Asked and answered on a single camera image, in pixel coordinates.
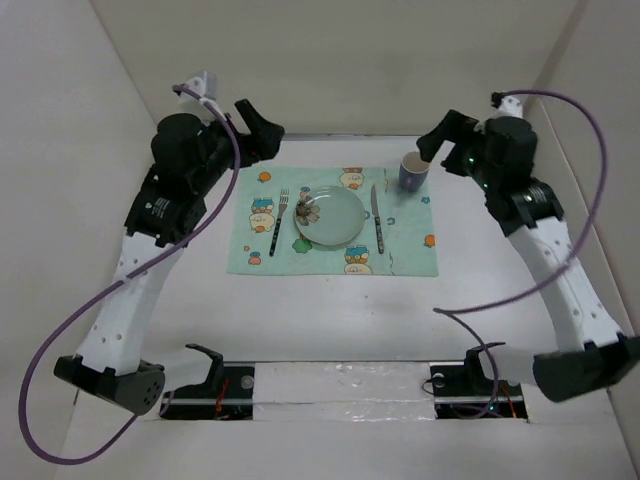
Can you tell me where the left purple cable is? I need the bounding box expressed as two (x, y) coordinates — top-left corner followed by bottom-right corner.
(18, 84), (242, 466)

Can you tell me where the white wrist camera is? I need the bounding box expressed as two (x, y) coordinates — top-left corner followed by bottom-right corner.
(172, 70), (222, 117)
(491, 92), (523, 119)

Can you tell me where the steel table fork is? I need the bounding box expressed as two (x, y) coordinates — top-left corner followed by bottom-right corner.
(269, 189), (289, 257)

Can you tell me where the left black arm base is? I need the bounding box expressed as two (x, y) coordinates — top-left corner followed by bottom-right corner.
(158, 343), (256, 421)

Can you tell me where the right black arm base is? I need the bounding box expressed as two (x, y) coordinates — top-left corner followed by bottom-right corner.
(421, 347), (529, 420)

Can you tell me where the green floral plate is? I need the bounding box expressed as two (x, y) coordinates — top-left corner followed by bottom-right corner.
(293, 186), (366, 247)

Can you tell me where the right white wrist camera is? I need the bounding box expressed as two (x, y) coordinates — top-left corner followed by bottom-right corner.
(491, 92), (523, 119)

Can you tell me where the purple ceramic mug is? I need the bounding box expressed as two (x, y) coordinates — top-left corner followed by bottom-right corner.
(398, 151), (431, 193)

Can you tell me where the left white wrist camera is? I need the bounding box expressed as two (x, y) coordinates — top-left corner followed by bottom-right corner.
(172, 70), (222, 117)

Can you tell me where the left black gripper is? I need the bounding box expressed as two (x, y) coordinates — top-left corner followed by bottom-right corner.
(191, 100), (282, 196)

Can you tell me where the green cartoon print cloth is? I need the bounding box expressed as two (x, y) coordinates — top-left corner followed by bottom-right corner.
(227, 167), (438, 277)

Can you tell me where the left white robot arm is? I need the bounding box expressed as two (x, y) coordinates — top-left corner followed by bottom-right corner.
(54, 99), (285, 416)

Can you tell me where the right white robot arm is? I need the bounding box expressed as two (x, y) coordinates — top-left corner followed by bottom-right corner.
(417, 110), (639, 403)

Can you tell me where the steel table knife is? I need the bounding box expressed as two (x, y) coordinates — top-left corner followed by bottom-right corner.
(370, 184), (385, 255)

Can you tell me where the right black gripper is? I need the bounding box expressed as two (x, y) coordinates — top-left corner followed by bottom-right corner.
(419, 108), (499, 192)

